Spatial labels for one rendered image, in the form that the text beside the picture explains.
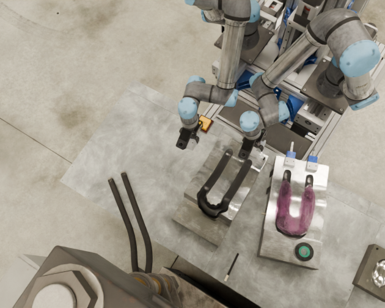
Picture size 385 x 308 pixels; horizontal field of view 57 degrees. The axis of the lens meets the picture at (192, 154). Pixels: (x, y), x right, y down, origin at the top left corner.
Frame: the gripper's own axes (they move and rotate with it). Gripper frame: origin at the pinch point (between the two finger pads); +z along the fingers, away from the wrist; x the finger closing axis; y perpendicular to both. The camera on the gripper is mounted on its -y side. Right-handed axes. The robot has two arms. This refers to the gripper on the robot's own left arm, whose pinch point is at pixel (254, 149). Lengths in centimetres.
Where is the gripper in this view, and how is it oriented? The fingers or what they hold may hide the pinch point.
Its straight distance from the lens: 173.1
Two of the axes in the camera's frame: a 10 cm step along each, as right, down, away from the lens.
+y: 4.9, -8.6, 1.2
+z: 2.5, 2.7, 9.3
